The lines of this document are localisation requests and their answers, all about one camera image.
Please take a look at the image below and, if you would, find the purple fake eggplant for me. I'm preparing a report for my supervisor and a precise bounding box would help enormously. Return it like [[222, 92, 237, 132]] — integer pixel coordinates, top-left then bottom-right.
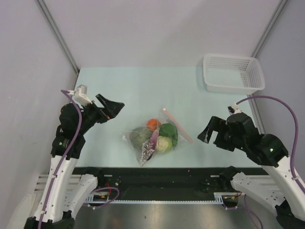
[[142, 127, 160, 161]]

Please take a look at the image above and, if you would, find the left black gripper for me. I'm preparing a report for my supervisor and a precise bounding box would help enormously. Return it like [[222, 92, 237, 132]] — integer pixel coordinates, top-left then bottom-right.
[[77, 94, 124, 134]]

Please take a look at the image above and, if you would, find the aluminium frame rail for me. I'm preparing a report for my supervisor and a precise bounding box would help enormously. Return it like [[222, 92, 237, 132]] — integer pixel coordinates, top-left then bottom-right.
[[33, 173, 84, 194]]

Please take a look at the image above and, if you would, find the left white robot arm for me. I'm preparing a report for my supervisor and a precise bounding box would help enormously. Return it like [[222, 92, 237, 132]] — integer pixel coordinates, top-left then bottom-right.
[[24, 90, 125, 229]]

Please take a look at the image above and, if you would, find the white plastic basket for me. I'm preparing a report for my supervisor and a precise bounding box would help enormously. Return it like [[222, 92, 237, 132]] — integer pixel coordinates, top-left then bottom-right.
[[203, 54, 265, 95]]

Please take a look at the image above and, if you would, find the white slotted cable duct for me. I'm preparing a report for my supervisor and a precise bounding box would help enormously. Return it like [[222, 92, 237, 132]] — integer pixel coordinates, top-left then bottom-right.
[[84, 193, 241, 206]]

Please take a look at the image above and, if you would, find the orange fake pumpkin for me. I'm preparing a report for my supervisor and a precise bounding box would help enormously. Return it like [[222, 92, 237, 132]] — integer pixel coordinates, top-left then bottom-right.
[[146, 119, 161, 131]]

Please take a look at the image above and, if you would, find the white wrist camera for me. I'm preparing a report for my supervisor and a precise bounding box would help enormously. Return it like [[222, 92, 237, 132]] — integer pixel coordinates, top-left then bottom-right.
[[68, 84, 92, 107], [227, 103, 242, 115]]

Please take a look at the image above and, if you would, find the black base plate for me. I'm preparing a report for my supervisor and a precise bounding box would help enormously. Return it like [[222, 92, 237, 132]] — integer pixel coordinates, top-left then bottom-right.
[[71, 167, 265, 202]]

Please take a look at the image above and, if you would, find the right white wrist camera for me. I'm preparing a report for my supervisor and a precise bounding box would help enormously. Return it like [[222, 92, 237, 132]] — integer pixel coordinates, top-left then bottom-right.
[[227, 103, 242, 115]]

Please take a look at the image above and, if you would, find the green netted fake melon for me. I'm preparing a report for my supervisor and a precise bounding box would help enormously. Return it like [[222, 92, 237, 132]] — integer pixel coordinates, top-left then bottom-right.
[[130, 127, 153, 150]]

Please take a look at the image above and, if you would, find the green fake bell pepper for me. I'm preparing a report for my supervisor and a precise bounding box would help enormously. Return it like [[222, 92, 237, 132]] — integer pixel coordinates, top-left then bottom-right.
[[159, 123, 178, 148]]

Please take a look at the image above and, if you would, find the pale green fake cabbage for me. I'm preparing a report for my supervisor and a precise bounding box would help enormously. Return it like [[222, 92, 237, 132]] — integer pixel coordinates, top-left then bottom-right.
[[155, 136, 173, 153]]

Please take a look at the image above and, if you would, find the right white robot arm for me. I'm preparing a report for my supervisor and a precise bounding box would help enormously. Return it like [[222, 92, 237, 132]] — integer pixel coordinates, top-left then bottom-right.
[[197, 113, 305, 229]]

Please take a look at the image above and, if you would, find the clear zip top bag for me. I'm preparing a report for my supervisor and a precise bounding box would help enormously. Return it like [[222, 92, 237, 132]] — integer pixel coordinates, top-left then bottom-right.
[[122, 108, 193, 167]]

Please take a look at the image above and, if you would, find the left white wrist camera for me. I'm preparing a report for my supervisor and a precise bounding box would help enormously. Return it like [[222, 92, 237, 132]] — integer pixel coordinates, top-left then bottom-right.
[[68, 84, 92, 107]]

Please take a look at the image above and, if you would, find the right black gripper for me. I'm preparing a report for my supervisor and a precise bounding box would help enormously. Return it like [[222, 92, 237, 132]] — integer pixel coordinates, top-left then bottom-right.
[[196, 114, 243, 150]]

